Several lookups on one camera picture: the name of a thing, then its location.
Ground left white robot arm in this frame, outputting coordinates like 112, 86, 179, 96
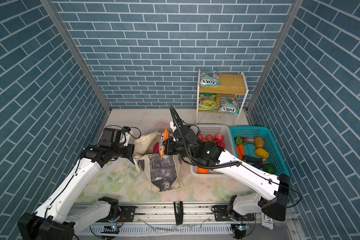
18, 125, 135, 240

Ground teal plastic basket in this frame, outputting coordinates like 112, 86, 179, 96
231, 127, 290, 176

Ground brown potato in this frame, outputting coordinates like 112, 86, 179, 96
254, 136, 265, 149

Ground purple eggplant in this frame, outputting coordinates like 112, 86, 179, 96
242, 137, 255, 143

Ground pink dragon fruit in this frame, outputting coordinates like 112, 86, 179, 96
153, 143, 160, 154

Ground yellow corn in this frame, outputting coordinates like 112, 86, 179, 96
255, 148, 270, 159

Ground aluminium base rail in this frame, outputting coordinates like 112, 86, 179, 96
47, 202, 298, 238

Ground green fox's candy bag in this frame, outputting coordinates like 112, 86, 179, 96
200, 71, 221, 87
218, 96, 239, 115

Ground orange Fox's candy bag top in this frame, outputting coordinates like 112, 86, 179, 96
159, 129, 169, 158

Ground green Fox's candy bag top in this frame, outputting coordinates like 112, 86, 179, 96
200, 71, 221, 87

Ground dark cucumber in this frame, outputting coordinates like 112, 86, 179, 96
243, 156, 264, 164

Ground black rail clamp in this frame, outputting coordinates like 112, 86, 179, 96
174, 201, 184, 226

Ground white plastic basket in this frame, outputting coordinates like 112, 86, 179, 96
190, 125, 236, 178

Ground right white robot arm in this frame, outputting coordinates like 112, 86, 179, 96
160, 126, 293, 222

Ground green Fox's candy bag lower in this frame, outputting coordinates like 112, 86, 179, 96
218, 96, 239, 115

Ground green avocado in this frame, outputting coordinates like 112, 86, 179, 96
262, 163, 277, 175

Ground orange tangerine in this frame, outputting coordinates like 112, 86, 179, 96
198, 168, 209, 174

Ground white blue box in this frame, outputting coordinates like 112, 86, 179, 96
261, 213, 274, 231

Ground cream canvas tote bag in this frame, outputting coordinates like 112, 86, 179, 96
133, 132, 182, 194

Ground white wooden two-tier shelf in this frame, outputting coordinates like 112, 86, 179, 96
196, 69, 249, 126

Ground green yellow candy bag lower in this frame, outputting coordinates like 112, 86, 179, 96
198, 93, 217, 112

